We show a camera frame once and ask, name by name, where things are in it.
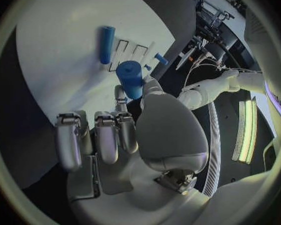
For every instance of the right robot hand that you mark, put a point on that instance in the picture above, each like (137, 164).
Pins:
(168, 131)

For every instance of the fat blue cylinder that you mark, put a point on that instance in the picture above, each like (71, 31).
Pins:
(130, 76)

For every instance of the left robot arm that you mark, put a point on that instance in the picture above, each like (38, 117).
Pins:
(215, 88)

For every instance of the white task board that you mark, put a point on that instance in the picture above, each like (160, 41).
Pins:
(60, 31)

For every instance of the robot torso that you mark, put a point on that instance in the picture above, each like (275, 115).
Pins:
(227, 131)

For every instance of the small blue peg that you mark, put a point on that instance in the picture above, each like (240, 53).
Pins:
(147, 67)

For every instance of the glowing light bar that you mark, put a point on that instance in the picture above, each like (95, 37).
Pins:
(246, 131)

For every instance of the long blue cylinder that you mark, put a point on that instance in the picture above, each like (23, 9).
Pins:
(107, 45)

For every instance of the workshop desk with equipment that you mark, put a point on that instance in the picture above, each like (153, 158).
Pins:
(215, 28)

